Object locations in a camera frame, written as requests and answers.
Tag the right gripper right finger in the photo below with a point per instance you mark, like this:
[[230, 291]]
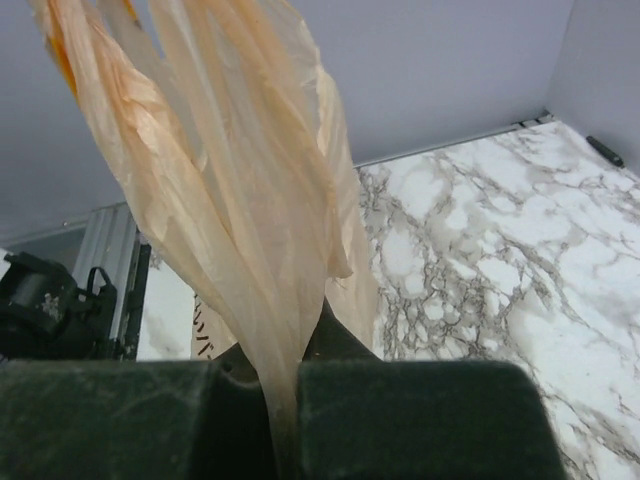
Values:
[[360, 417]]

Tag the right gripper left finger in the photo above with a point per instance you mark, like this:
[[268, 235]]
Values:
[[134, 420]]

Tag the orange banana-print plastic bag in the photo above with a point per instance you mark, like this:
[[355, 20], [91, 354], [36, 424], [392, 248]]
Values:
[[228, 139]]

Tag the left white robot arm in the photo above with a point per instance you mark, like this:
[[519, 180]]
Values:
[[45, 315]]

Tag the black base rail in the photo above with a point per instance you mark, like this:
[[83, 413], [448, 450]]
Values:
[[130, 325]]

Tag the aluminium frame rail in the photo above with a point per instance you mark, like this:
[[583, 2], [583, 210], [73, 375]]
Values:
[[108, 242]]

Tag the small black wall object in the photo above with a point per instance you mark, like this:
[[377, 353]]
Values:
[[607, 153]]

